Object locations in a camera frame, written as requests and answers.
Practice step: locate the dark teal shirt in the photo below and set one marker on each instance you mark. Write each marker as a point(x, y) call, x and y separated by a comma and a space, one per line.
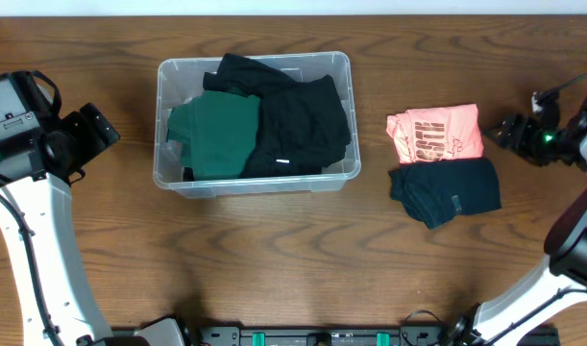
point(436, 192)

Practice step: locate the clear plastic storage container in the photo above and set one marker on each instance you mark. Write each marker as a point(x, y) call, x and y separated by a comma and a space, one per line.
point(181, 80)

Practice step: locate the black pants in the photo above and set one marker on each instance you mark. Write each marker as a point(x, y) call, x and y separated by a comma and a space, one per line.
point(243, 76)

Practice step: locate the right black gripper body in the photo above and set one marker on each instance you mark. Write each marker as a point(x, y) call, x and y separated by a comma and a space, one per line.
point(534, 143)

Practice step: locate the dark green garment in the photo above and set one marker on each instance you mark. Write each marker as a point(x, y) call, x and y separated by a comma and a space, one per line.
point(218, 133)

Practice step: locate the black ribbed garment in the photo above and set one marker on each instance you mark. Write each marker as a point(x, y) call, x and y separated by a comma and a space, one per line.
point(303, 129)

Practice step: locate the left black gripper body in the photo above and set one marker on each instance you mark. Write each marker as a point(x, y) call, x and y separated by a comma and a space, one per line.
point(76, 141)

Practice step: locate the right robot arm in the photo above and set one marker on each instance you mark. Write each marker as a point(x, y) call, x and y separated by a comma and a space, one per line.
point(560, 279)

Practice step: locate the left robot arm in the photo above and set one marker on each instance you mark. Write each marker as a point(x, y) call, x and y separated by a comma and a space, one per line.
point(36, 221)

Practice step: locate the black mounting rail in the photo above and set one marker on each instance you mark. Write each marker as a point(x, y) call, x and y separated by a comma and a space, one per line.
point(322, 336)

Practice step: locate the pink printed t-shirt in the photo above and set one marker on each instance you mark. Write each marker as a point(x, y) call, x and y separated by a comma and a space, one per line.
point(436, 134)

